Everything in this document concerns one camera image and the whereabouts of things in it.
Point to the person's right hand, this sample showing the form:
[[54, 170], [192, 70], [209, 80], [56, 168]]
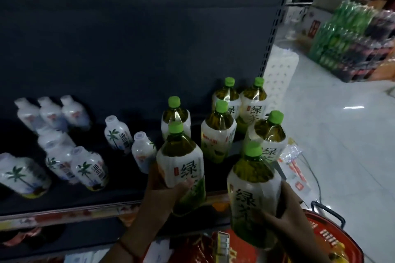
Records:
[[296, 225]]

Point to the person's left forearm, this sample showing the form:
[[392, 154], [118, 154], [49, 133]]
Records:
[[117, 256]]

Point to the red plastic snack bag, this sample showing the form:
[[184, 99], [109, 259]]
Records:
[[240, 250]]

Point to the person's left hand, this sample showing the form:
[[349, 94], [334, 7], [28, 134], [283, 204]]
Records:
[[157, 210]]

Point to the shrink-wrapped bottle packs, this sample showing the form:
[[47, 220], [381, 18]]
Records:
[[348, 44]]

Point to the red shelf price strip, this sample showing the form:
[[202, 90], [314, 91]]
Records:
[[77, 212]]

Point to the dark grey metal shelf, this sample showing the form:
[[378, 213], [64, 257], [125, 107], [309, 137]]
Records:
[[108, 192]]

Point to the red shopping basket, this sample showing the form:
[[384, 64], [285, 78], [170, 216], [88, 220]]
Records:
[[327, 232]]

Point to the yellow trimmed card pack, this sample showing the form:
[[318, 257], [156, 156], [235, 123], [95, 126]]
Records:
[[223, 247]]

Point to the white bottle yellow base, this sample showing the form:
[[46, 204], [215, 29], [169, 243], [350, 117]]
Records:
[[51, 111], [74, 111], [143, 153], [27, 115]]

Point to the white perforated end panel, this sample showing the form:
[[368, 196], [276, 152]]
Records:
[[282, 68]]

